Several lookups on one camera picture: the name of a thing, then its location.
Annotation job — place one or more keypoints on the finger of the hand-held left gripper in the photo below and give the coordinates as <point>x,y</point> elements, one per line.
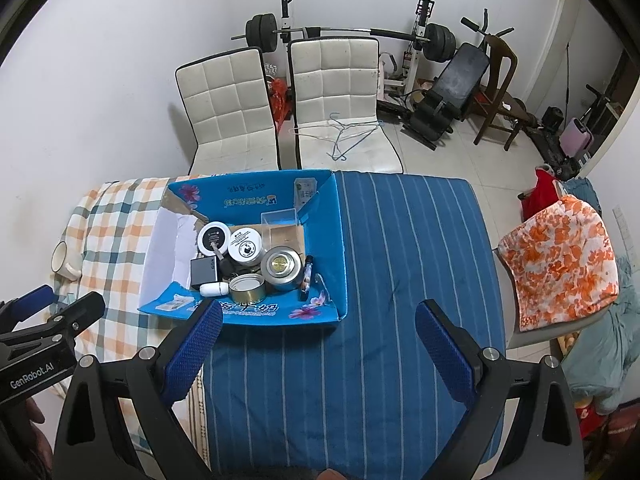
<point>30,302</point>
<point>80,312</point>

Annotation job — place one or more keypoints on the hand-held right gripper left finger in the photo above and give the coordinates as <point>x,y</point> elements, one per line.
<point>195,345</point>

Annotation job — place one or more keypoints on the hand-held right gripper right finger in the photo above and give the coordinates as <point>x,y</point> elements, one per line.
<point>445,355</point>

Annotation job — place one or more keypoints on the small white oval case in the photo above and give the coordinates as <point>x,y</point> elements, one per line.
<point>214,289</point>

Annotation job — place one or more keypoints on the grey power bank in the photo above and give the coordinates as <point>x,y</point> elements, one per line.
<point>205,272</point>

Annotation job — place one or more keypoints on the white round compact case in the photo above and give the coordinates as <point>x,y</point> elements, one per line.
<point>214,237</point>

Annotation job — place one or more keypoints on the white round jar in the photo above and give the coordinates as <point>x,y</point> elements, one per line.
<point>246,245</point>

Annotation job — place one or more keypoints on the silver round metal tin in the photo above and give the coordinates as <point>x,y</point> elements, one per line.
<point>281,267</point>

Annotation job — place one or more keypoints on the black slim tube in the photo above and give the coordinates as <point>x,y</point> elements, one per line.
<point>307,275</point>

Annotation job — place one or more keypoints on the clear plastic box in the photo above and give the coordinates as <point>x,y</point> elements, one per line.
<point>282,232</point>

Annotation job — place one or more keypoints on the blue cardboard box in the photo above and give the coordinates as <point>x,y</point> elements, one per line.
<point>320,240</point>

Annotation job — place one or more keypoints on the white mug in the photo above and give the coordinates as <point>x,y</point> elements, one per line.
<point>62,260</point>

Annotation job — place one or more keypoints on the orange plaid cloth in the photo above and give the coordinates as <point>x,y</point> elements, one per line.
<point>115,230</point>

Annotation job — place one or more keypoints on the blue striped cloth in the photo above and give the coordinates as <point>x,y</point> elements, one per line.
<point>390,270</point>

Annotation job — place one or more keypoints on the grey chair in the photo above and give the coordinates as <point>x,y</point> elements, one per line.
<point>555,337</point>

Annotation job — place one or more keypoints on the orange floral cloth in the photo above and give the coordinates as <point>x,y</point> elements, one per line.
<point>560,260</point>

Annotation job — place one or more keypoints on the teal clothes pile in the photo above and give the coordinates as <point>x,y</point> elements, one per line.
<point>610,340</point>

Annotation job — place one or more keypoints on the red cloth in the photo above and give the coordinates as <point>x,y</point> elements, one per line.
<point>542,195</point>

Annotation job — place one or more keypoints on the blue folded cloth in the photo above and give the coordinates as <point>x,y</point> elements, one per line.
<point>582,192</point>

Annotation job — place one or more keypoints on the white quilted chair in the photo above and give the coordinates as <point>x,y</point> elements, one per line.
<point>340,90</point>
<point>225,110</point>

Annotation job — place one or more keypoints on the black scooter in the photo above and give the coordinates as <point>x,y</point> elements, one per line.
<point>550,130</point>

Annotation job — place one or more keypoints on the pink suitcase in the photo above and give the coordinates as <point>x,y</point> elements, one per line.
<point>578,137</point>

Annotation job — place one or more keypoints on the orange plastic bag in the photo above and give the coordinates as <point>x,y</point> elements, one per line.
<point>279,100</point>

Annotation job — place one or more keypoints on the black weight bench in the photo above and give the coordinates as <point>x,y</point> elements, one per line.
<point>450,90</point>

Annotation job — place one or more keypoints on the brown wooden chair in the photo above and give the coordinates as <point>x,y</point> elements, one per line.
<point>500,95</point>

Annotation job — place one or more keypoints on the barbell with black plates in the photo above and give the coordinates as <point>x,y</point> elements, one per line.
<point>262,30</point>

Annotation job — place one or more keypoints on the white barbell rack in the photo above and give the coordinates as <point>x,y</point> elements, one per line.
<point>284,5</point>

